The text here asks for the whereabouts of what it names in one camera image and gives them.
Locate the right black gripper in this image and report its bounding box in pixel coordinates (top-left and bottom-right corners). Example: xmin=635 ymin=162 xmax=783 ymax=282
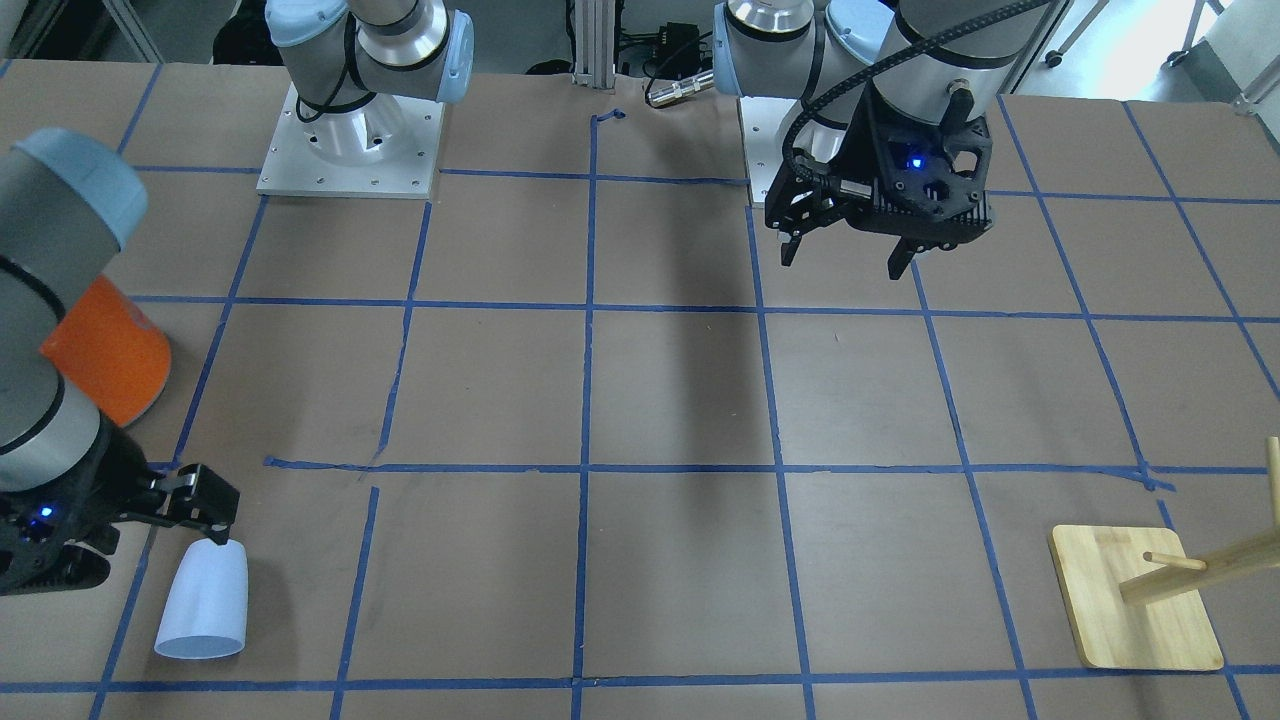
xmin=1 ymin=432 xmax=241 ymax=597

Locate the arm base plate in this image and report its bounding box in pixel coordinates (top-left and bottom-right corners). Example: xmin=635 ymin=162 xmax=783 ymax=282
xmin=737 ymin=96 xmax=851 ymax=209
xmin=256 ymin=87 xmax=448 ymax=200

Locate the wooden cup rack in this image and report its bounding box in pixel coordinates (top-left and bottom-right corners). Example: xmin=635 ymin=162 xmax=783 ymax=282
xmin=1048 ymin=436 xmax=1280 ymax=673

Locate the orange cylindrical can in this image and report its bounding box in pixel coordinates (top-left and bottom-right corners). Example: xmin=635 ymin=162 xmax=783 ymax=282
xmin=40 ymin=274 xmax=173 ymax=428

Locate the light blue plastic cup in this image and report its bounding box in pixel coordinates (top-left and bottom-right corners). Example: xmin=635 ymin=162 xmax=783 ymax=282
xmin=154 ymin=539 xmax=250 ymax=661

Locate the aluminium frame post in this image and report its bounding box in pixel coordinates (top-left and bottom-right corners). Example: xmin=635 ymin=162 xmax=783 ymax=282
xmin=568 ymin=0 xmax=620 ymax=94

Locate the silver cable connector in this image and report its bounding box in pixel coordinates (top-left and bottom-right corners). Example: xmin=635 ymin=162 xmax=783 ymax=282
xmin=645 ymin=69 xmax=716 ymax=109

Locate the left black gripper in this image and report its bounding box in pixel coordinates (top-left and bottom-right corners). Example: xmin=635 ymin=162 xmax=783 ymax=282
xmin=765 ymin=85 xmax=995 ymax=281

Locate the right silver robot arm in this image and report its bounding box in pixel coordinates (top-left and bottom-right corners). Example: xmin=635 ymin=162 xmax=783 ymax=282
xmin=1 ymin=1 xmax=475 ymax=596

